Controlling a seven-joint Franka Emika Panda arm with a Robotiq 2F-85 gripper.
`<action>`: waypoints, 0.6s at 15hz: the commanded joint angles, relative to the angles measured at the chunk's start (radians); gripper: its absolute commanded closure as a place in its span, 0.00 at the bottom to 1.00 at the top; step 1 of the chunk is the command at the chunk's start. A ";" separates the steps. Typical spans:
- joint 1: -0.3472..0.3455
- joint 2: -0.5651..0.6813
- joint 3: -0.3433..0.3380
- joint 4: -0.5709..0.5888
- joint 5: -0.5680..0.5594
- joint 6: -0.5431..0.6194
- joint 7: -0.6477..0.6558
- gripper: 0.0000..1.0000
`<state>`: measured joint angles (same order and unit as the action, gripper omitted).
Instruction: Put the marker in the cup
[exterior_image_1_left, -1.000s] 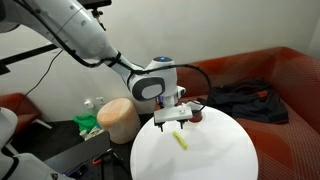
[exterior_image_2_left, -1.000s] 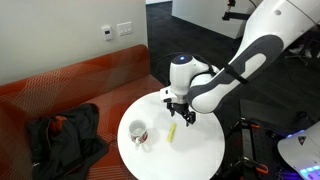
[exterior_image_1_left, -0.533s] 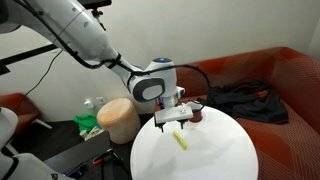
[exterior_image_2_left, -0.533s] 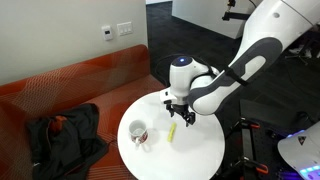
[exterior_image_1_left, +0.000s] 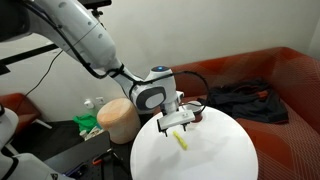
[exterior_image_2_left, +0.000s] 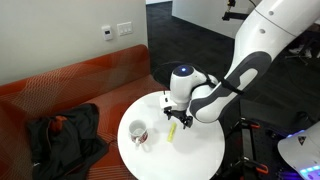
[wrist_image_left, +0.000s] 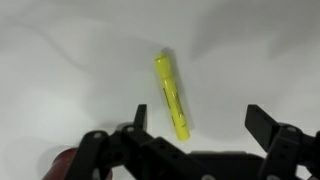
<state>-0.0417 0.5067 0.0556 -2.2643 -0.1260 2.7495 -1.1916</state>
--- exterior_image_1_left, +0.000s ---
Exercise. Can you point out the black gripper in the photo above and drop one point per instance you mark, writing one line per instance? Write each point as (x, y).
(170, 105)

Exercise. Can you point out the yellow highlighter marker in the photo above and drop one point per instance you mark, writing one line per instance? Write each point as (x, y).
(182, 143)

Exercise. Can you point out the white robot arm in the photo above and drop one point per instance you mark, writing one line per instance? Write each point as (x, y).
(69, 25)

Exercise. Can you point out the red and white mug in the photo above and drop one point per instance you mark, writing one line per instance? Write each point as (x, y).
(196, 108)

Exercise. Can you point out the beige round pouf stool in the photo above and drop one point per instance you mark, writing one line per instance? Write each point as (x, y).
(120, 118)

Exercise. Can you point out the black jacket on sofa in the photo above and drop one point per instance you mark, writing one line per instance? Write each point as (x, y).
(253, 100)

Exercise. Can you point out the green plastic bag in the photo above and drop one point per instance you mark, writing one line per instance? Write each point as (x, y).
(86, 122)

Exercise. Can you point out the red chair at left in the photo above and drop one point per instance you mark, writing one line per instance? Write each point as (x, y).
(25, 109)

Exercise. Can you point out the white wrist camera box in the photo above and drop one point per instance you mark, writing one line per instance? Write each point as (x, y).
(176, 118)

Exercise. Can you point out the white wall outlet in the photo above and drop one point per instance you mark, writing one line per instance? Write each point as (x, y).
(100, 100)

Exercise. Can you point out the orange handled tool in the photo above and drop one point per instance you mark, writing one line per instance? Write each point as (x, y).
(97, 160)

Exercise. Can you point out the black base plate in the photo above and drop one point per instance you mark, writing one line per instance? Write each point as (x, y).
(83, 154)

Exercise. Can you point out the black camera mounting rail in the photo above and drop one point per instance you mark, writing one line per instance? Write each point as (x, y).
(25, 55)

